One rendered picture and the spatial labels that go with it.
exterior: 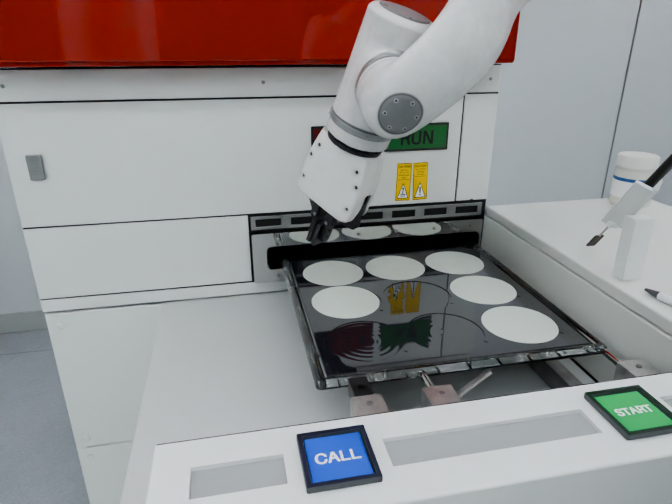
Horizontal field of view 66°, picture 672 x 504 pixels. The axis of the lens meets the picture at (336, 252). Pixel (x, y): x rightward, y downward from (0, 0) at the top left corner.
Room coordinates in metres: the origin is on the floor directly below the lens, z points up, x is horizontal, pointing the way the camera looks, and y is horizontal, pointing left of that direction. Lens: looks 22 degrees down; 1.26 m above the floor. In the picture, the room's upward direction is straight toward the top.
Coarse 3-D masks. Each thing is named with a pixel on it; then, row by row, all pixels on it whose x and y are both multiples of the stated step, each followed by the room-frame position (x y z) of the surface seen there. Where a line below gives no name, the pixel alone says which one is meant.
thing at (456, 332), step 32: (352, 256) 0.86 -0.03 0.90; (416, 256) 0.86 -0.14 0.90; (480, 256) 0.86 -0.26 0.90; (320, 288) 0.73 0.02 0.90; (384, 288) 0.73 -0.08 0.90; (416, 288) 0.73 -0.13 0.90; (448, 288) 0.73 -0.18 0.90; (320, 320) 0.63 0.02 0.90; (352, 320) 0.63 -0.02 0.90; (384, 320) 0.63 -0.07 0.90; (416, 320) 0.63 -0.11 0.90; (448, 320) 0.63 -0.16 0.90; (480, 320) 0.63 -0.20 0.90; (320, 352) 0.55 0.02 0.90; (352, 352) 0.55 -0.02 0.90; (384, 352) 0.55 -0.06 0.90; (416, 352) 0.55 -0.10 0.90; (448, 352) 0.55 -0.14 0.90; (480, 352) 0.55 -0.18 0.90; (512, 352) 0.55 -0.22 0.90
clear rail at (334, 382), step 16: (528, 352) 0.54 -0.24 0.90; (544, 352) 0.54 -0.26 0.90; (560, 352) 0.55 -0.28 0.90; (576, 352) 0.55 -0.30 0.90; (592, 352) 0.55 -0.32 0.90; (400, 368) 0.51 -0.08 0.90; (416, 368) 0.51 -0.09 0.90; (432, 368) 0.51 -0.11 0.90; (448, 368) 0.52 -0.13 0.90; (464, 368) 0.52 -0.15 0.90; (480, 368) 0.52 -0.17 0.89; (320, 384) 0.48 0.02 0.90; (336, 384) 0.49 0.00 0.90
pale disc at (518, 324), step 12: (492, 312) 0.65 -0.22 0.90; (504, 312) 0.65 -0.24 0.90; (516, 312) 0.65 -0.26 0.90; (528, 312) 0.65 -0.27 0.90; (492, 324) 0.62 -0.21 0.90; (504, 324) 0.62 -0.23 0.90; (516, 324) 0.62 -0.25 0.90; (528, 324) 0.62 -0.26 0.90; (540, 324) 0.62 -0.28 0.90; (552, 324) 0.62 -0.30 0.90; (504, 336) 0.59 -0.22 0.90; (516, 336) 0.59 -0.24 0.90; (528, 336) 0.59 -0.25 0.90; (540, 336) 0.59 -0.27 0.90; (552, 336) 0.59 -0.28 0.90
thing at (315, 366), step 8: (288, 264) 0.82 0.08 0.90; (288, 272) 0.78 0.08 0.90; (288, 280) 0.75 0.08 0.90; (288, 288) 0.73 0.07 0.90; (296, 288) 0.73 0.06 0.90; (296, 296) 0.69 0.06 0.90; (296, 304) 0.67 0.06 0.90; (296, 312) 0.65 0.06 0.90; (304, 312) 0.65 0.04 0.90; (304, 320) 0.62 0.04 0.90; (304, 328) 0.60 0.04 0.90; (304, 336) 0.58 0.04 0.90; (304, 344) 0.57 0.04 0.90; (312, 344) 0.56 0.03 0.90; (312, 352) 0.54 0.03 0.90; (312, 360) 0.53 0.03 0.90; (312, 368) 0.51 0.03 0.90; (320, 368) 0.51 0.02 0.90; (312, 376) 0.50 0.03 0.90; (320, 376) 0.50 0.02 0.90
